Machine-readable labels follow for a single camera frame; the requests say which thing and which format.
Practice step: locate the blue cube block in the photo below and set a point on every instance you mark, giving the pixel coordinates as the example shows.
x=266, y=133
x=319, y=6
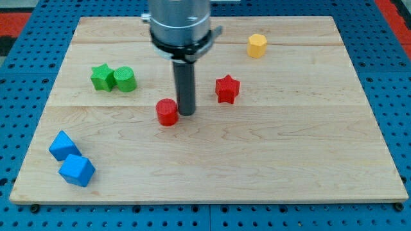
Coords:
x=77, y=170

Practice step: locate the red star block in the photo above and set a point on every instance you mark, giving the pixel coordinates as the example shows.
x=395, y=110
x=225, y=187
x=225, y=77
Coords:
x=227, y=89

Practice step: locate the wooden board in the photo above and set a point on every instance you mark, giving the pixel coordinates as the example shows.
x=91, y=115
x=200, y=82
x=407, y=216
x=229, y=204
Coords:
x=301, y=129

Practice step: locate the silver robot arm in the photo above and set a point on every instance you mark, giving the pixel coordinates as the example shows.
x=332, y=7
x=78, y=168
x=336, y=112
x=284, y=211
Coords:
x=181, y=29

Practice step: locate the green star block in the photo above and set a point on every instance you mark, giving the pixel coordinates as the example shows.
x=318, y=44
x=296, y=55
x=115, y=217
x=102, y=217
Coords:
x=102, y=78

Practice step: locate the yellow hexagon block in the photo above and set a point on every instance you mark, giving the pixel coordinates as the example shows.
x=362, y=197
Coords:
x=256, y=45

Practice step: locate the blue triangle block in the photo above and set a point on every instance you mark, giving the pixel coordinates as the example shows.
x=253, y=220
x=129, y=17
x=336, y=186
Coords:
x=62, y=146

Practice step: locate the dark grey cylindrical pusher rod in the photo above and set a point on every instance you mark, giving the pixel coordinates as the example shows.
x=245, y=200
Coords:
x=184, y=76

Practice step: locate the red cylinder block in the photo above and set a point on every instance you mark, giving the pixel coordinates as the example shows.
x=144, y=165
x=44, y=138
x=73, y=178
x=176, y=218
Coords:
x=167, y=112

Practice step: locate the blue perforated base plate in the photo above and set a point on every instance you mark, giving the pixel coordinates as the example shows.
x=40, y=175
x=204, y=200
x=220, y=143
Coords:
x=28, y=73

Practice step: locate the green cylinder block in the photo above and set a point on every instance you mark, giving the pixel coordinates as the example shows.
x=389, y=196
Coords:
x=125, y=79

